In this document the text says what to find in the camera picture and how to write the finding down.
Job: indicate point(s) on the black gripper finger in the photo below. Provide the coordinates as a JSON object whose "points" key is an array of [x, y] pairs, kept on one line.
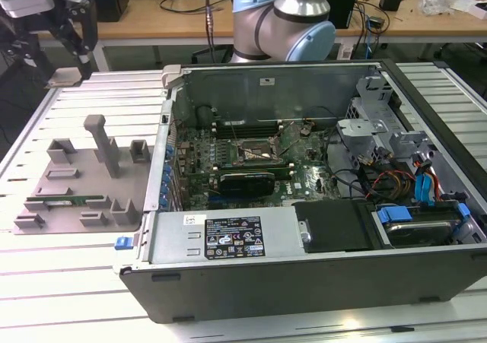
{"points": [[89, 27], [64, 35]]}

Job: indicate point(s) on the silver CPU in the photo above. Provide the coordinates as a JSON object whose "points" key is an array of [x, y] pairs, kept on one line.
{"points": [[68, 75]]}

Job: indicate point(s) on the thin metal locking lever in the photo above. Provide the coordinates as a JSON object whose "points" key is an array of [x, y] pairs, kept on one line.
{"points": [[258, 154], [235, 133]]}

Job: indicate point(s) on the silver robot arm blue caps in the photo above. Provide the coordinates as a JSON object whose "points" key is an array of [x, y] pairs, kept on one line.
{"points": [[300, 0]]}

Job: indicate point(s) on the CPU socket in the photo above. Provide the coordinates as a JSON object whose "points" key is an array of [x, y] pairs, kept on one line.
{"points": [[251, 145]]}

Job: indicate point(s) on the wooden desk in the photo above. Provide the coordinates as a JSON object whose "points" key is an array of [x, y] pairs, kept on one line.
{"points": [[152, 27]]}

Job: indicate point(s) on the grey parts rack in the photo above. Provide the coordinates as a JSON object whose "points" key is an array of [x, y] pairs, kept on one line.
{"points": [[87, 185]]}

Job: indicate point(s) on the green RAM stick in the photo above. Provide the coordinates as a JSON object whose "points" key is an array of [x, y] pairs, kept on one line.
{"points": [[81, 198]]}

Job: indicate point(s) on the blue case latch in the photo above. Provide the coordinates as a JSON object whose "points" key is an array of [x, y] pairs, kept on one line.
{"points": [[122, 243]]}

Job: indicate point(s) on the black graphics card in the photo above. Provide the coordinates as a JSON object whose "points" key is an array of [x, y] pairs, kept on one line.
{"points": [[247, 185]]}

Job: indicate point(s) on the silver power supply with label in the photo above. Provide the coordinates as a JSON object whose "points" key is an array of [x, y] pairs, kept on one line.
{"points": [[171, 236]]}

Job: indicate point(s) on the round coin battery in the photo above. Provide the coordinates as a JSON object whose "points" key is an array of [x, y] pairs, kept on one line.
{"points": [[304, 132]]}

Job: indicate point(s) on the black upright box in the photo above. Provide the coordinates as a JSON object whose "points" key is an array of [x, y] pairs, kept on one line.
{"points": [[342, 8]]}

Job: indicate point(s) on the green motherboard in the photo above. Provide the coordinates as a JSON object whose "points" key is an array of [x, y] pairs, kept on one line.
{"points": [[310, 158]]}

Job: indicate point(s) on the small black cube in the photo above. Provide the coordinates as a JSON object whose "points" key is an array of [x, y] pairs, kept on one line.
{"points": [[390, 0]]}

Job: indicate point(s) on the black disk bay cover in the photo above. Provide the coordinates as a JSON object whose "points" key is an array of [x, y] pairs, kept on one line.
{"points": [[335, 225]]}

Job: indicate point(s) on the open black PC case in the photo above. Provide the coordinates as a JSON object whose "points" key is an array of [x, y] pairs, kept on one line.
{"points": [[266, 289]]}

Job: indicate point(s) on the clear plastic wrap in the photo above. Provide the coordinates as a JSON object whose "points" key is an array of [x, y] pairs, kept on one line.
{"points": [[437, 2]]}

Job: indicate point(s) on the hard disk in blue carrier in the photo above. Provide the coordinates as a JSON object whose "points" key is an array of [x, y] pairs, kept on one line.
{"points": [[418, 230]]}

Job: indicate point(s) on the small white box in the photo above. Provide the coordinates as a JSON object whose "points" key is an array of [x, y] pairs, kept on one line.
{"points": [[478, 10]]}

